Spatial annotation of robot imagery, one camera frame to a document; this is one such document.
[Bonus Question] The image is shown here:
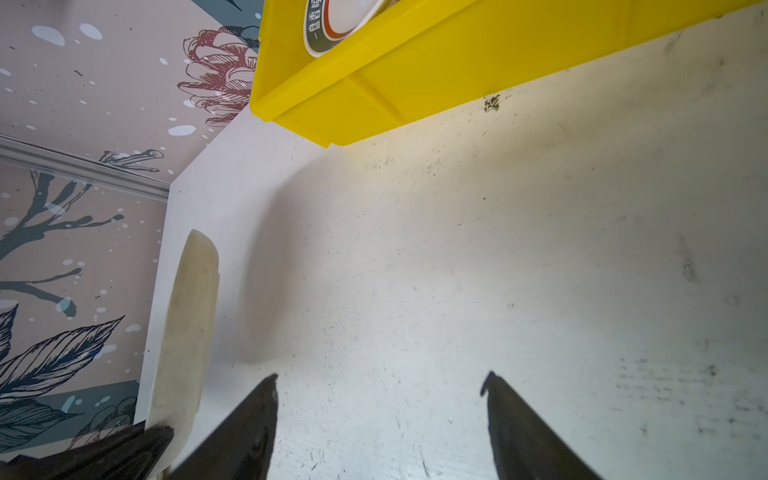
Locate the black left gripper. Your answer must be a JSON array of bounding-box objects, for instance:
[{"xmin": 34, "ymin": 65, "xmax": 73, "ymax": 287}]
[{"xmin": 1, "ymin": 374, "xmax": 278, "ymax": 480}]

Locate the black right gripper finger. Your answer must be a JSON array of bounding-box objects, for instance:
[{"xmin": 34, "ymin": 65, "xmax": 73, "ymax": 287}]
[{"xmin": 480, "ymin": 372, "xmax": 599, "ymax": 479}]

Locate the cream bear print plate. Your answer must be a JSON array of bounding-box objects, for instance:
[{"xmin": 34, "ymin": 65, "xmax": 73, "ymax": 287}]
[{"xmin": 146, "ymin": 229, "xmax": 220, "ymax": 479}]

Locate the yellow plastic bin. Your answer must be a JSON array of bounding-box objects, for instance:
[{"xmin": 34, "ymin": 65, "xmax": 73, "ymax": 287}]
[{"xmin": 250, "ymin": 1, "xmax": 741, "ymax": 147}]

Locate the plate green rim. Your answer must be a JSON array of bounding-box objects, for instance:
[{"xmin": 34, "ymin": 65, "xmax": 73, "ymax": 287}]
[{"xmin": 302, "ymin": 0, "xmax": 398, "ymax": 58}]

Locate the aluminium frame post left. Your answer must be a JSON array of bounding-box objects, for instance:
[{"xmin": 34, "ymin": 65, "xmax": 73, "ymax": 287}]
[{"xmin": 1, "ymin": 134, "xmax": 169, "ymax": 201}]

